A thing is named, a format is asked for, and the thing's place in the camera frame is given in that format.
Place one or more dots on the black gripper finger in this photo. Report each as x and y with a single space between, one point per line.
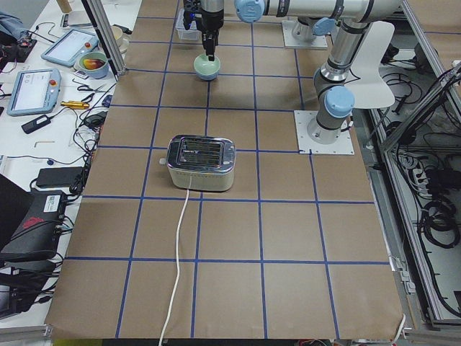
210 48
215 39

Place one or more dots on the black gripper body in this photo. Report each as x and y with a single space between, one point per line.
211 21

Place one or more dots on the green bowl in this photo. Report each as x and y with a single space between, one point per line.
201 61

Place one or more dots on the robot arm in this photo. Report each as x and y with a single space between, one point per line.
335 100
309 25

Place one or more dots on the beige bowl with lemon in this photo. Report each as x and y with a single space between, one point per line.
121 38

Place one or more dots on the blue bowl with fruit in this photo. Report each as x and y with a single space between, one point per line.
94 64

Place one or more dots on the clear plastic food container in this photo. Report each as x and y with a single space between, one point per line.
191 34

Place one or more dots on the cream chrome toaster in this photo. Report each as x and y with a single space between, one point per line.
201 163

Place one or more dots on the black scissors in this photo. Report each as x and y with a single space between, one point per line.
82 87

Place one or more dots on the kitchen scale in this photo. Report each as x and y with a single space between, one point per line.
75 19

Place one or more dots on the far teach pendant tablet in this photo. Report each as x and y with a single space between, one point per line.
70 46

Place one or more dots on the teach pendant tablet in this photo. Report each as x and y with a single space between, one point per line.
70 46
34 92

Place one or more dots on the white plastic chair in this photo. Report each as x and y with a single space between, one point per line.
364 80

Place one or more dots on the near teach pendant tablet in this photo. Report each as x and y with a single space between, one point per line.
34 92

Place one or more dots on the black power adapter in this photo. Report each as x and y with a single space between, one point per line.
36 124

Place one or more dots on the metal allen key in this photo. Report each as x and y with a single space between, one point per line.
40 143

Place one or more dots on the black power brick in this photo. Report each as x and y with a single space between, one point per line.
58 177

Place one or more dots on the black computer box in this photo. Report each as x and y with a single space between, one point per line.
36 237

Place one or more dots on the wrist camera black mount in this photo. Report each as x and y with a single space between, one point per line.
191 13

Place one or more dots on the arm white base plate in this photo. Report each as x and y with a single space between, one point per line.
313 139
319 43

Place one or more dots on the aluminium frame post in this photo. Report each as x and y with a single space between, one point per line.
97 15

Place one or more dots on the yellow handled screwdriver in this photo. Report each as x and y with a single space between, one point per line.
75 105

